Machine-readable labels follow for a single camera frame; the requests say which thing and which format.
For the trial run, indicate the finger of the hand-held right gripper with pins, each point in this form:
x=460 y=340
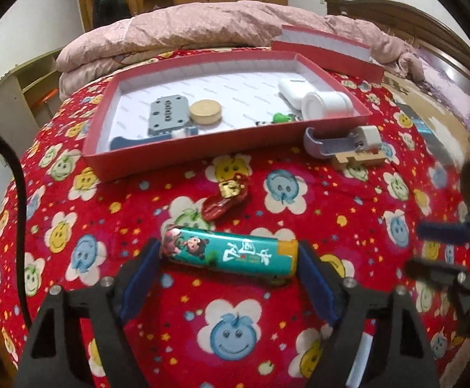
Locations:
x=445 y=232
x=433 y=268

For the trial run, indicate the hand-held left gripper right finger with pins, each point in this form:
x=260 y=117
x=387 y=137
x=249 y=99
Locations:
x=318 y=283

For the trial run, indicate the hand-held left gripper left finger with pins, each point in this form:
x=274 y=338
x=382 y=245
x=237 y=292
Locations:
x=140 y=283

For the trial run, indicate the teal printed lighter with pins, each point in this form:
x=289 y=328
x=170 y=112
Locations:
x=227 y=254

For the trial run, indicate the blue and white tool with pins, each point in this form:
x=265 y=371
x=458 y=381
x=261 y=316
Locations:
x=134 y=142

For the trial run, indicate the red cardboard box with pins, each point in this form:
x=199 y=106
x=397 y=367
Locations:
x=202 y=151

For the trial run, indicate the grey plate with holes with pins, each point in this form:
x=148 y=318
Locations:
x=168 y=115

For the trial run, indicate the white plastic cylinder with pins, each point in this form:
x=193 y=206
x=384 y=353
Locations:
x=328 y=105

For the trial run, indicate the round wooden disc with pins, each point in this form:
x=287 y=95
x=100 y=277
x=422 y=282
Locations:
x=205 y=111

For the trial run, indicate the white earbuds case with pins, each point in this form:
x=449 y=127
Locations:
x=293 y=88

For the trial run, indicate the red smiley flower blanket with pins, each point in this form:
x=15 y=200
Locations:
x=340 y=194

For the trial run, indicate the wooden phone stand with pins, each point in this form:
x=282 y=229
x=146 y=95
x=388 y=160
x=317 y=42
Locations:
x=364 y=159

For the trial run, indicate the white charger plug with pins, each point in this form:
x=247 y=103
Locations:
x=370 y=135

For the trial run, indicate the brown patterned blanket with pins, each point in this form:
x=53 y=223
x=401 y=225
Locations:
x=429 y=101

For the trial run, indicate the grey plastic curved part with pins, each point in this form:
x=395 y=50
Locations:
x=324 y=147

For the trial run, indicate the purple floral pillow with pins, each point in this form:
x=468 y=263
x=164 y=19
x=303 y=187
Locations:
x=453 y=81

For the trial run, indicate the red box lid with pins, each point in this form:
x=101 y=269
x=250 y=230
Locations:
x=340 y=64

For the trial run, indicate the dark wooden headboard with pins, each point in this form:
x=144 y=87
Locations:
x=400 y=16

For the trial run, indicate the low open bookshelf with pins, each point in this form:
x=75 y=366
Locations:
x=8 y=105

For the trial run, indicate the pink floral quilt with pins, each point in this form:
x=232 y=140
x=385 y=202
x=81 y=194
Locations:
x=198 y=24

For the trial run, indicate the black backpack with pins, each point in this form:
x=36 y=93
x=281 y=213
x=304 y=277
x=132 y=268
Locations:
x=109 y=4

